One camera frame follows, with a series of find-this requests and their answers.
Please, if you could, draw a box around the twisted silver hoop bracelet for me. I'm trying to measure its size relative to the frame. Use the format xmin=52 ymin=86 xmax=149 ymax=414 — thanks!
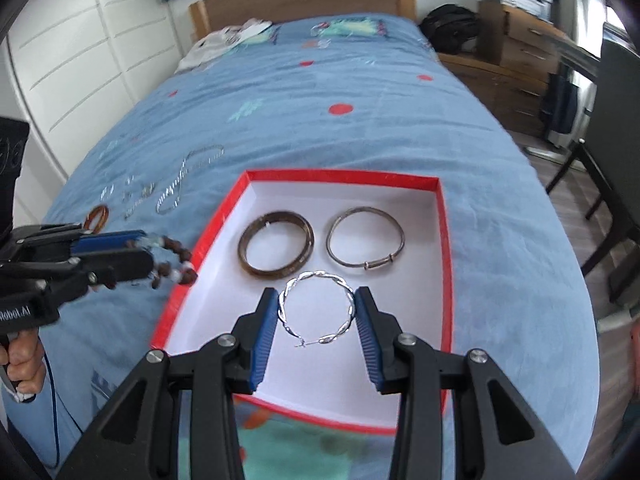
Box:
xmin=276 ymin=270 xmax=357 ymax=349

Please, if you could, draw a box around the brown beaded bracelet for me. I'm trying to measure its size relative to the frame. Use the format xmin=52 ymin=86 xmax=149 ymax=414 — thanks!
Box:
xmin=124 ymin=234 xmax=200 ymax=290

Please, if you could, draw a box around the red jewelry box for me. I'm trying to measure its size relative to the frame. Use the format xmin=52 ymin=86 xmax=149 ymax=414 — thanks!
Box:
xmin=151 ymin=169 xmax=454 ymax=436

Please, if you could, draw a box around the person's left hand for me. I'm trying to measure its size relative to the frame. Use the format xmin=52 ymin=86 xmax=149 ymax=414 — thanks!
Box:
xmin=0 ymin=328 xmax=46 ymax=394

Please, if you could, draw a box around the amber resin bangle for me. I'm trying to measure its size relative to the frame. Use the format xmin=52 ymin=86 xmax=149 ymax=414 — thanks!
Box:
xmin=82 ymin=204 xmax=110 ymax=234

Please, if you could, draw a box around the thin silver bangle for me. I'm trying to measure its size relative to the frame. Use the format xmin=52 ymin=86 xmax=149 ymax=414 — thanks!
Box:
xmin=324 ymin=206 xmax=406 ymax=271

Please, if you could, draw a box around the dark brown bangle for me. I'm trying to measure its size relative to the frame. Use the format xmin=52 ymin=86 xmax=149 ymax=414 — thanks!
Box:
xmin=236 ymin=210 xmax=314 ymax=280

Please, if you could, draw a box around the white wardrobe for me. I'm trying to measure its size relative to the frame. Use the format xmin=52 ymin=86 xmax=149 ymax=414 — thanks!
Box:
xmin=1 ymin=0 xmax=181 ymax=224

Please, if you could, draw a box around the white cloth on bed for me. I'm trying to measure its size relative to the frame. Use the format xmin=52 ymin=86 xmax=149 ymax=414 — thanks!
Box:
xmin=175 ymin=18 xmax=272 ymax=74

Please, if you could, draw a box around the blue patterned bedspread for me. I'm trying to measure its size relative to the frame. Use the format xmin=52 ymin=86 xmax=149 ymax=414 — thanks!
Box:
xmin=8 ymin=12 xmax=601 ymax=480

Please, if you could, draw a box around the dark blue bag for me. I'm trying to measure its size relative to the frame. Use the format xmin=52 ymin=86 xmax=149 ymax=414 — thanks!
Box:
xmin=538 ymin=74 xmax=579 ymax=134

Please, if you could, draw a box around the grey office chair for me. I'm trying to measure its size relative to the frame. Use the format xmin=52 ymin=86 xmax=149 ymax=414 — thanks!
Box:
xmin=546 ymin=40 xmax=639 ymax=275

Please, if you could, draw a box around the black backpack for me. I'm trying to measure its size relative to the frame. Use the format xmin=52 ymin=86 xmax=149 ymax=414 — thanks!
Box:
xmin=419 ymin=3 xmax=480 ymax=54

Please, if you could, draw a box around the wooden drawer cabinet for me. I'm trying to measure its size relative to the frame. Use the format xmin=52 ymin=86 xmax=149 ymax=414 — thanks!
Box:
xmin=439 ymin=1 xmax=567 ymax=138

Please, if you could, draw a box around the glass desk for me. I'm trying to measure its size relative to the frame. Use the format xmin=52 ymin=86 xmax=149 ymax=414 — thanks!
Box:
xmin=550 ymin=37 xmax=601 ymax=82

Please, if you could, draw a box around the silver chain necklace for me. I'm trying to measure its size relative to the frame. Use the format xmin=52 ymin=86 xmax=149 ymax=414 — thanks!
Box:
xmin=155 ymin=144 xmax=227 ymax=217

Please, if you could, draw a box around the black cable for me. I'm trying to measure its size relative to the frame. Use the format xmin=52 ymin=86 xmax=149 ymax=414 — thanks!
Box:
xmin=41 ymin=349 xmax=87 ymax=470

